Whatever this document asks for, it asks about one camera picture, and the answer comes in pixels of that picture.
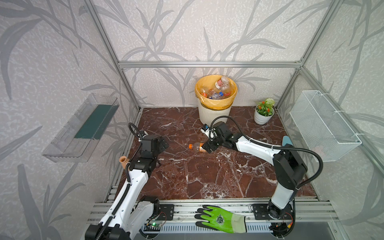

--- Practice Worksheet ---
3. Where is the clear acrylic wall shelf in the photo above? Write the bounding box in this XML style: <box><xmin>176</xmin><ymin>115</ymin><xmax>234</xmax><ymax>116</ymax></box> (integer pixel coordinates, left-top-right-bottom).
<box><xmin>42</xmin><ymin>93</ymin><xmax>120</xmax><ymax>163</ymax></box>

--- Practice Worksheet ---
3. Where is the small terracotta clay pot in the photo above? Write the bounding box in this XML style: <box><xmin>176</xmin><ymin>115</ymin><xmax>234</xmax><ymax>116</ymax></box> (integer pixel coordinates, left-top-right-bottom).
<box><xmin>119</xmin><ymin>156</ymin><xmax>130</xmax><ymax>169</ymax></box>

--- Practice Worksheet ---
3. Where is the light blue plastic trowel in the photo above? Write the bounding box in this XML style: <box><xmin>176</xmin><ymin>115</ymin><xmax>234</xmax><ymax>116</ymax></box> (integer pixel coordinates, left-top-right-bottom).
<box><xmin>282</xmin><ymin>136</ymin><xmax>293</xmax><ymax>147</ymax></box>

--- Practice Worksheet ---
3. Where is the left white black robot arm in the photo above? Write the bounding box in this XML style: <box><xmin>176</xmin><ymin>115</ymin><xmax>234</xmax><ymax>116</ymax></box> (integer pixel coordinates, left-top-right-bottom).
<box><xmin>85</xmin><ymin>123</ymin><xmax>169</xmax><ymax>240</ymax></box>

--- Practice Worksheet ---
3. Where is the green and black work glove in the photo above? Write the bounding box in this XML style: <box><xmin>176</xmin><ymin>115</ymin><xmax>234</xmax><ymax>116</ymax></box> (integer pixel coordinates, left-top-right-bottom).
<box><xmin>195</xmin><ymin>205</ymin><xmax>247</xmax><ymax>234</ymax></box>

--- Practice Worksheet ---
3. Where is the white pot with plant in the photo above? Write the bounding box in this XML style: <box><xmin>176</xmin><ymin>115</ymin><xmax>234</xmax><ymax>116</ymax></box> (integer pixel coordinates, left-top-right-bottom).
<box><xmin>254</xmin><ymin>98</ymin><xmax>275</xmax><ymax>125</ymax></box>

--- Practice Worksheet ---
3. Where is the white wire mesh basket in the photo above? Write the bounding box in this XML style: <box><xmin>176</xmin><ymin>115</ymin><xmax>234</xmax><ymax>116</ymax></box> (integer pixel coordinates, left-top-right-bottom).
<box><xmin>290</xmin><ymin>90</ymin><xmax>362</xmax><ymax>162</ymax></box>

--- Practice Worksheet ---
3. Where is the white ribbed waste bin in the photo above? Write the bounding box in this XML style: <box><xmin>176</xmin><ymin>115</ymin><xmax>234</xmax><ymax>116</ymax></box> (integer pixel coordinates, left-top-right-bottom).
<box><xmin>198</xmin><ymin>103</ymin><xmax>232</xmax><ymax>126</ymax></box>

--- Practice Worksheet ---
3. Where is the red cap white label bottle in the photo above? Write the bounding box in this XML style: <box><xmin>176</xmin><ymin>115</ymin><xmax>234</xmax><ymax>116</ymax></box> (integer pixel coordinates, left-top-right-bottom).
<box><xmin>215</xmin><ymin>76</ymin><xmax>232</xmax><ymax>97</ymax></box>

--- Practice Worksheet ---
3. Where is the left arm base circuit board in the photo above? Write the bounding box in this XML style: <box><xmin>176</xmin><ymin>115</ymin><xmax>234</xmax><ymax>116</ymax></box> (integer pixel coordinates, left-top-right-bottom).
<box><xmin>143</xmin><ymin>223</ymin><xmax>164</xmax><ymax>232</ymax></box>

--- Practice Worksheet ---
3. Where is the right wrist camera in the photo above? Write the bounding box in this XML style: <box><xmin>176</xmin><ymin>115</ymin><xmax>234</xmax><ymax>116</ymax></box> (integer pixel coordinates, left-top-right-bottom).
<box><xmin>201</xmin><ymin>124</ymin><xmax>215</xmax><ymax>138</ymax></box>

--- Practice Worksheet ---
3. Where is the blue label bottle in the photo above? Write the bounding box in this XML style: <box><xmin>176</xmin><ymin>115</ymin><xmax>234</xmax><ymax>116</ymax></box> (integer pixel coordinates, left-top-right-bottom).
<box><xmin>210</xmin><ymin>92</ymin><xmax>225</xmax><ymax>100</ymax></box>

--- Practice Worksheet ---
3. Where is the orange label bottle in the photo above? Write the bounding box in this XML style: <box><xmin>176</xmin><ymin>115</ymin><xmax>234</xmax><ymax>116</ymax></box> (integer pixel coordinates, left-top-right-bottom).
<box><xmin>189</xmin><ymin>143</ymin><xmax>206</xmax><ymax>153</ymax></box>
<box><xmin>200</xmin><ymin>87</ymin><xmax>209</xmax><ymax>98</ymax></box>

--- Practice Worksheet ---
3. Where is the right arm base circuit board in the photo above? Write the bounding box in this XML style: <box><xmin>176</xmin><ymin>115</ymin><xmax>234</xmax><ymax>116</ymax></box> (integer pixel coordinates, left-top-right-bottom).
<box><xmin>269</xmin><ymin>223</ymin><xmax>295</xmax><ymax>238</ymax></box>

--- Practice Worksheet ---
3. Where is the yellow plastic bin liner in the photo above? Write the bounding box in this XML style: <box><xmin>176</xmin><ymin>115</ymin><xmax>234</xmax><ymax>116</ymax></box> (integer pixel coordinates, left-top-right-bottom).
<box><xmin>195</xmin><ymin>75</ymin><xmax>238</xmax><ymax>110</ymax></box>

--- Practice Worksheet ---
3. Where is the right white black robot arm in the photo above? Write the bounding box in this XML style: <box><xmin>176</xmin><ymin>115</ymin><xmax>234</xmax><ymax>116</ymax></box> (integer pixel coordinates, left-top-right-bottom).
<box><xmin>201</xmin><ymin>116</ymin><xmax>324</xmax><ymax>220</ymax></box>

